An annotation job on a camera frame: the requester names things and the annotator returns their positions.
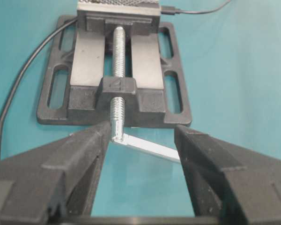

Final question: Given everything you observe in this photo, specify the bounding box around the black drill press vise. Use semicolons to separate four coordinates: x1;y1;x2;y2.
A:
37;0;192;162

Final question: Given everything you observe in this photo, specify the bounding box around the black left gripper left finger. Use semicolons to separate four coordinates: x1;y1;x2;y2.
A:
0;121;111;225

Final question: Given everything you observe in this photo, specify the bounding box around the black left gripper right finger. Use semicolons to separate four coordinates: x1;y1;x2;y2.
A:
174;125;281;225

